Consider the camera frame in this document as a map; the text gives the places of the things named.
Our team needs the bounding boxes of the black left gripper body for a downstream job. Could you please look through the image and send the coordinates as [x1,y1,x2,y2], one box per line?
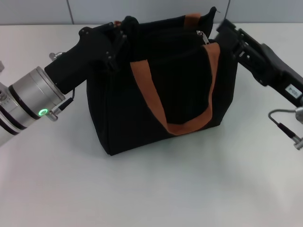
[44,26,115,95]

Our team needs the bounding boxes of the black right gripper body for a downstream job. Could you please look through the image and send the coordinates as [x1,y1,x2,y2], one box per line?
[251,43,303,106]

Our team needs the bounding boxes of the silver zipper pull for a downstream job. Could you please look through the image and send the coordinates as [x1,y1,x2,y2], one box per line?
[196,30,211,45]

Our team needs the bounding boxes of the black food bag orange handles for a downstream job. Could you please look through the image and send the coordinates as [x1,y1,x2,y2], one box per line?
[86,6,238,157]

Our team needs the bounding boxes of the left gripper cable with plugs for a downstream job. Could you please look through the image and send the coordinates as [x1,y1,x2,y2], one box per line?
[48,51,76,122]

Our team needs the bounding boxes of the gripper cable with plugs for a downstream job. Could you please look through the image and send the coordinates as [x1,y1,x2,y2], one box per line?
[48,51,76,122]
[268,108,303,151]

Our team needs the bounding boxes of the right gripper cable with plugs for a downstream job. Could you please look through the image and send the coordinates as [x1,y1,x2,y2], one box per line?
[268,108,303,151]

